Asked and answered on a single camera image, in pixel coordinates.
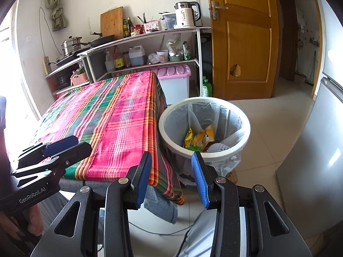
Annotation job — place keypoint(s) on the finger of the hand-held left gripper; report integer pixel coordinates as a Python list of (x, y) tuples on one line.
[(61, 144), (77, 152)]

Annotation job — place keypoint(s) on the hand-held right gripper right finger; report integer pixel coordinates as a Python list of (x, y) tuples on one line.
[(201, 182)]

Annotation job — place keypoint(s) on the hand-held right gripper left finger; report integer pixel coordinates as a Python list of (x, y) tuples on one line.
[(143, 182)]

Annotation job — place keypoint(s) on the white foam fruit net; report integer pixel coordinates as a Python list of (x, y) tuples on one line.
[(218, 147)]

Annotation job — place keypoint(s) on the yellow crinkled snack bag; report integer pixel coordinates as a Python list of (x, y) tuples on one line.
[(203, 138)]

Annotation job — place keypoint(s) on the white round trash bin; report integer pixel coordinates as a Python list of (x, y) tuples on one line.
[(174, 146)]

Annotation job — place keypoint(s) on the gold foil packet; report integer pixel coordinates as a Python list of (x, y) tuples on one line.
[(189, 138)]

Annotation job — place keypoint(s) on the translucent bin liner bag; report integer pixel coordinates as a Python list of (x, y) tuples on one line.
[(214, 117)]

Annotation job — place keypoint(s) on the person's left hand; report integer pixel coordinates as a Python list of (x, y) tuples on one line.
[(37, 219)]

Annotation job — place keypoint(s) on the brown cardboard box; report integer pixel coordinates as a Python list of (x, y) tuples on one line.
[(231, 176)]

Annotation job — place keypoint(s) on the red green plaid tablecloth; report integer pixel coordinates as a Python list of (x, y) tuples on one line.
[(120, 123)]

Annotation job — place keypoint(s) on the person's grey trouser leg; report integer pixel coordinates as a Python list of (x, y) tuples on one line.
[(198, 235)]

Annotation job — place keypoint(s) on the bright window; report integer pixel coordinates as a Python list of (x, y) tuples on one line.
[(18, 99)]

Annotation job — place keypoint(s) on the dark small appliance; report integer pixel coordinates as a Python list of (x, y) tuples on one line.
[(61, 81)]

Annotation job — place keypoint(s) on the pink plastic basket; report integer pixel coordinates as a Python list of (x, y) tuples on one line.
[(79, 79)]

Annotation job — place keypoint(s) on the low brown shelf unit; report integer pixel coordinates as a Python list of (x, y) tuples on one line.
[(64, 69)]

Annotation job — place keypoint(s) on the beige power strip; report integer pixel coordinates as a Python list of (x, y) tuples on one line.
[(47, 65)]

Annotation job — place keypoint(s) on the black cooktop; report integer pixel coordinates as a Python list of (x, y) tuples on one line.
[(67, 60)]

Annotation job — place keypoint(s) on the green plastic bottle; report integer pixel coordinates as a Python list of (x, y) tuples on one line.
[(207, 89)]

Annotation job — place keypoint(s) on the clear plastic bottle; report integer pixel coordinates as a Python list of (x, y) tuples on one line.
[(109, 64)]

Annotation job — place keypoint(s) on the pink lid storage box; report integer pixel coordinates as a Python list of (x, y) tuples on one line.
[(176, 91)]

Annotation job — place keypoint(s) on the steel steamer pot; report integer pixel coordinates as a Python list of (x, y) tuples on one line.
[(71, 46)]

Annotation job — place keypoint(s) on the soy sauce bottle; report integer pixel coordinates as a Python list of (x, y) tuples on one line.
[(119, 63)]

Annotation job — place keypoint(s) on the brown glass jar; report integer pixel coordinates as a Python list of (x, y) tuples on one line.
[(126, 61)]

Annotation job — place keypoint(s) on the plastic jug dark liquid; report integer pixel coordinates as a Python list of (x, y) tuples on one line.
[(137, 59)]

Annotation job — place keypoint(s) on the black frying pan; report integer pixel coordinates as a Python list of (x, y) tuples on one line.
[(101, 40)]

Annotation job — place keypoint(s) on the silver refrigerator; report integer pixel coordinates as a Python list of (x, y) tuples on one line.
[(316, 152)]

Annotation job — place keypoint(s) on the crumpled clear plastic bag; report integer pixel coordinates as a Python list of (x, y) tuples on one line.
[(153, 59)]

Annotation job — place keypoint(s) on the hanging grey green cloth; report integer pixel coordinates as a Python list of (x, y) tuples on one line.
[(57, 18)]

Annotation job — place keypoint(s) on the green bowl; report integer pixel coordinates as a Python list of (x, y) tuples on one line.
[(176, 58)]

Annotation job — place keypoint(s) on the white plastic jar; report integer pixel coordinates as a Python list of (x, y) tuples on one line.
[(162, 56)]

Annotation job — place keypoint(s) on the green white packet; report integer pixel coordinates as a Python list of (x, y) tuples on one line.
[(186, 52)]

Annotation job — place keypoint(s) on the dark oil bottle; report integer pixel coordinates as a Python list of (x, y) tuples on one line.
[(125, 29)]

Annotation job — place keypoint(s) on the wooden cutting board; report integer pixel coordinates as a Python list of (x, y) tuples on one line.
[(112, 22)]

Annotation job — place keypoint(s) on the small patterned bowl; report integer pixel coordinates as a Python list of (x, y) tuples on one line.
[(135, 33)]

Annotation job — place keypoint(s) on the yellow capped sauce bottle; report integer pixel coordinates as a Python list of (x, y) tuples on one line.
[(130, 28)]

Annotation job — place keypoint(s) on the bagged dry goods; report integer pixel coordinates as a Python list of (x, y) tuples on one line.
[(174, 46)]

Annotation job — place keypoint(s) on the red lid jar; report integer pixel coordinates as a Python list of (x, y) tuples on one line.
[(137, 27)]

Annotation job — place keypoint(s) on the white kitchen shelf unit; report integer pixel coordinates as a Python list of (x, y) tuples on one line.
[(150, 34)]

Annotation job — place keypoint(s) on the wooden door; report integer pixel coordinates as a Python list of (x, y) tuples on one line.
[(241, 45)]

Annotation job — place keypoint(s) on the pink utensil holder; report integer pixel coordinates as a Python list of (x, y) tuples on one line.
[(152, 26)]

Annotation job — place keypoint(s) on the dark chopsticks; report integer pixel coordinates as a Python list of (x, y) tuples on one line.
[(143, 18)]

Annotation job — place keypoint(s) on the water filter pitcher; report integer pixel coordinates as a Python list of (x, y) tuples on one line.
[(170, 21)]

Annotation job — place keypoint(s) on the white electric kettle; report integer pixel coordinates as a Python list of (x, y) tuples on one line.
[(185, 17)]

